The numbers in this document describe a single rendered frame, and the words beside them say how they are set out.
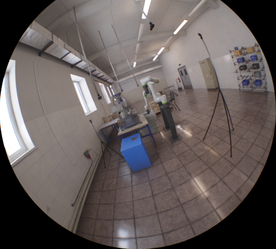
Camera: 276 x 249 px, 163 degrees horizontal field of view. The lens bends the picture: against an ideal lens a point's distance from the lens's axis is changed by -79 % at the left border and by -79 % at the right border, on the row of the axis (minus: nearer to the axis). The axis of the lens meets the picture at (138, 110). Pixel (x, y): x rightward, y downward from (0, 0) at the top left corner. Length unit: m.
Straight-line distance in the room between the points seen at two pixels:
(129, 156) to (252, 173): 2.16
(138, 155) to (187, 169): 0.94
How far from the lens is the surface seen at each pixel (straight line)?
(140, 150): 1.81
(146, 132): 3.15
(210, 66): 6.53
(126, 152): 1.82
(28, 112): 2.00
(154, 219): 1.55
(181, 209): 1.52
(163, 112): 2.97
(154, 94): 2.21
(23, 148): 2.17
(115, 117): 3.94
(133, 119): 2.17
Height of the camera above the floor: 1.47
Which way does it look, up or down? 11 degrees down
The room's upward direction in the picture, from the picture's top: 22 degrees counter-clockwise
